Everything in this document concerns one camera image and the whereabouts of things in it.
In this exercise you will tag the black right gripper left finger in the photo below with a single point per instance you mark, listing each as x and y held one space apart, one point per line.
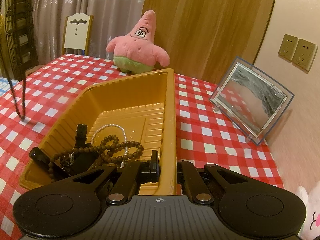
132 177

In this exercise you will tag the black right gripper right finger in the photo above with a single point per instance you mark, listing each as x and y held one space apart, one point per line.
192 183

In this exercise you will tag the orange plastic tray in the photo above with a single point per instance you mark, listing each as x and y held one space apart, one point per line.
138 108

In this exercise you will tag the black wristwatch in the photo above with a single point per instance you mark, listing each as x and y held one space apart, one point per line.
68 162

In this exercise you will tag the framed sand art picture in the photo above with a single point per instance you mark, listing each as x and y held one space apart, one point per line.
251 99

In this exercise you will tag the pink starfish plush toy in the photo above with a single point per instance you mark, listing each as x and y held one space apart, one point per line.
136 52

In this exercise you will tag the white plush toy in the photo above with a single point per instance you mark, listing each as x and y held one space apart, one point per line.
311 226

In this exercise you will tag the red white checkered tablecloth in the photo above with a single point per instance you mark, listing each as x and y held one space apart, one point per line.
203 135

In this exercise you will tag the wooden stool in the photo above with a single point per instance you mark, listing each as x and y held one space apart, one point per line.
33 69

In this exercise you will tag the white wooden chair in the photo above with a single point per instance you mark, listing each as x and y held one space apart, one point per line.
77 32

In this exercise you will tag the brown curtain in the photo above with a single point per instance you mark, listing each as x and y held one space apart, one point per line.
202 37

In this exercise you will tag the blue white patterned bedsheet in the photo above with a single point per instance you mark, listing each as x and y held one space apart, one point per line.
4 85

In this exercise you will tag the grey curtain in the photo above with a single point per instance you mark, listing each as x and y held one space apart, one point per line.
111 18

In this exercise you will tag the dark folding rack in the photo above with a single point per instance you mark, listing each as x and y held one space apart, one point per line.
19 29

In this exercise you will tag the gold wall socket left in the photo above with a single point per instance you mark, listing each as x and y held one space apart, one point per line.
288 47

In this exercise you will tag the gold wall socket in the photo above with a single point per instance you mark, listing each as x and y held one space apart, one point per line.
288 47
304 54

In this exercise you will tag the gold wall socket right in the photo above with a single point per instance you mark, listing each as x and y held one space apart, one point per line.
304 54

